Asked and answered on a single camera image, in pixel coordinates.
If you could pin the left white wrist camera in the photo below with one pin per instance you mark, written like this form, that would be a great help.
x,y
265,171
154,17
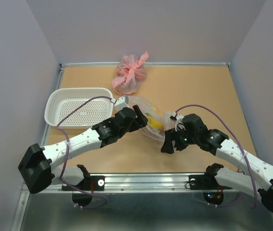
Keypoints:
x,y
121,103

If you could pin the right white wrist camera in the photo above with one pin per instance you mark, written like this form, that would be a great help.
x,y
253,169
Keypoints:
x,y
178,121

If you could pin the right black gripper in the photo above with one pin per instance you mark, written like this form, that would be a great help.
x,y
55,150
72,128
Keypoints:
x,y
167,147

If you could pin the yellow fruit in bag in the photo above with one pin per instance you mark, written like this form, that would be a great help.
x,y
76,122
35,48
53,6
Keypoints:
x,y
155,120

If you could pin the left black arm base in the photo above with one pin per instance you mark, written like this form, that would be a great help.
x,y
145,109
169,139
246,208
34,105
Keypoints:
x,y
85,193

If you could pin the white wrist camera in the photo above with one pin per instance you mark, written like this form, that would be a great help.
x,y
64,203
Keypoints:
x,y
178,121
121,103

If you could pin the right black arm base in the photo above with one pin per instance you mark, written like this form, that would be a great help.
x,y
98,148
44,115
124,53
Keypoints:
x,y
213,193

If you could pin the pink knotted plastic bag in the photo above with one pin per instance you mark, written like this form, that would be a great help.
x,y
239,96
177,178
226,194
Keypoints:
x,y
130,74

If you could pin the white perforated plastic basket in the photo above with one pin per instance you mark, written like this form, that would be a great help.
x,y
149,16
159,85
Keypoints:
x,y
78,108

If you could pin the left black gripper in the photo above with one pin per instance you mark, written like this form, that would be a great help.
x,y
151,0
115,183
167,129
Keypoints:
x,y
141,121

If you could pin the clear plastic fruit bag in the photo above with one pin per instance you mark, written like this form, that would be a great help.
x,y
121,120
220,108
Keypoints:
x,y
157,135

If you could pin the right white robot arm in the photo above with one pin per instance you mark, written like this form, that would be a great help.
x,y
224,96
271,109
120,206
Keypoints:
x,y
255,177

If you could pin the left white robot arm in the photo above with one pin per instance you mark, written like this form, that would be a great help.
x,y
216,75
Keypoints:
x,y
41,167

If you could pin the aluminium front rail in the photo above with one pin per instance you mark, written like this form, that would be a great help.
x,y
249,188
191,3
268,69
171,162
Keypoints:
x,y
138,182

